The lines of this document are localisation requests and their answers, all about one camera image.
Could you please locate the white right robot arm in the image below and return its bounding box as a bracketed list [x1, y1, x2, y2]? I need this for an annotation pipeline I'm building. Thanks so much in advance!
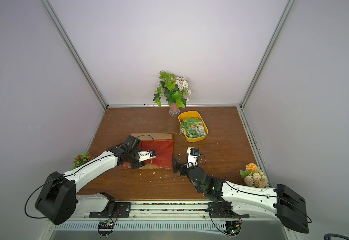
[172, 157, 311, 234]

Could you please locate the aluminium rail frame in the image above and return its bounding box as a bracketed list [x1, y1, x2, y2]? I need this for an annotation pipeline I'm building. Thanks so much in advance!
[38, 200, 300, 240]

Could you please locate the circuit board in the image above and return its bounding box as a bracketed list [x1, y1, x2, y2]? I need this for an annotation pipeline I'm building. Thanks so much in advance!
[225, 221, 242, 237]
[97, 221, 115, 238]

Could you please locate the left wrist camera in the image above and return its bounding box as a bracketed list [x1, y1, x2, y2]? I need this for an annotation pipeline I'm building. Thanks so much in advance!
[138, 150, 156, 162]

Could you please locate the yellow plastic tray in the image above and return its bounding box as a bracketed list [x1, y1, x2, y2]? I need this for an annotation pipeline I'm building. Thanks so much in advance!
[178, 111, 208, 143]

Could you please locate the red paper bag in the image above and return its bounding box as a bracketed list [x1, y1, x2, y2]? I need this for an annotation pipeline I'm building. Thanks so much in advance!
[131, 133, 174, 170]

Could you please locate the left circuit board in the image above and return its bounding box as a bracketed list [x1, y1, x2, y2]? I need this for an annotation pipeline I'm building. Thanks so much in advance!
[97, 221, 115, 238]

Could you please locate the green condiment packet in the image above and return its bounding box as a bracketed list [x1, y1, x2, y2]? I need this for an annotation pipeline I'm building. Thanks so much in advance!
[180, 121, 191, 138]
[187, 118, 207, 139]

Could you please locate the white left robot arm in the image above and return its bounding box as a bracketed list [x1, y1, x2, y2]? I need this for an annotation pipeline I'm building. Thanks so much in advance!
[35, 136, 156, 225]

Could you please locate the green condiment packet top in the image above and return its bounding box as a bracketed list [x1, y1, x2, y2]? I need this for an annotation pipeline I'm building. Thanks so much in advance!
[187, 118, 207, 139]

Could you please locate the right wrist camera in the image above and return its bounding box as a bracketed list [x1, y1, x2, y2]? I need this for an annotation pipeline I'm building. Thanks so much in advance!
[187, 147, 200, 168]

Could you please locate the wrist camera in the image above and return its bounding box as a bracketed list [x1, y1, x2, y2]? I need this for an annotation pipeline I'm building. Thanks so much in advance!
[187, 147, 200, 168]
[138, 150, 156, 162]

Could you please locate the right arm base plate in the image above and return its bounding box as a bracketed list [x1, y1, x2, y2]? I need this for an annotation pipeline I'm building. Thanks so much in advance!
[205, 202, 250, 219]

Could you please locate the right circuit board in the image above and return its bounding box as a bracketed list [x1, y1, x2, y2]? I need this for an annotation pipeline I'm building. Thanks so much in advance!
[225, 221, 242, 237]

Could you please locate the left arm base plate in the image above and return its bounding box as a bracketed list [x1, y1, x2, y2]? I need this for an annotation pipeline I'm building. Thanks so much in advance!
[89, 202, 131, 219]

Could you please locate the small red flower plant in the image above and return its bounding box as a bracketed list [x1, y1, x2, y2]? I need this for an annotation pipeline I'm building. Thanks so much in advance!
[73, 153, 92, 169]

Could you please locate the green ivy flower bouquet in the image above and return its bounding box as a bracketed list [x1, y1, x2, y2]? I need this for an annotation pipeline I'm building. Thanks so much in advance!
[153, 71, 192, 108]

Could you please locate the pink glass flower vase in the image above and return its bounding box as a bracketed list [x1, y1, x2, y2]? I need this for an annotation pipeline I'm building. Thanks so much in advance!
[169, 103, 180, 117]

